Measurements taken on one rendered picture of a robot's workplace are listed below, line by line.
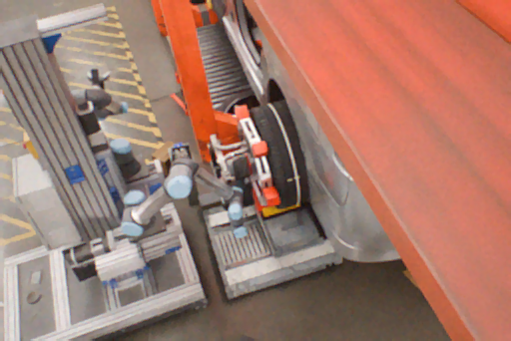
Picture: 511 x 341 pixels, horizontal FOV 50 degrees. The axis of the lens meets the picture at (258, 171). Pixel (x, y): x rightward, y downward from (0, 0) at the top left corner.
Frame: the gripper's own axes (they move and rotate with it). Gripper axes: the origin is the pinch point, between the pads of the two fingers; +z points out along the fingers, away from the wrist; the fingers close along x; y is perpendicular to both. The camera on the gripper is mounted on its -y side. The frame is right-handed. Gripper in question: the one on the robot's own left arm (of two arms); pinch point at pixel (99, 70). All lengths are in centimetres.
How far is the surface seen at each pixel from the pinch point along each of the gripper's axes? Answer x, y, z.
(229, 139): 85, 45, -24
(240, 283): 87, 105, -105
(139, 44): -5, 125, 247
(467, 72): 88, -189, -297
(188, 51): 61, -29, -28
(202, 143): 66, 43, -29
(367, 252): 149, 16, -154
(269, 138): 106, -5, -84
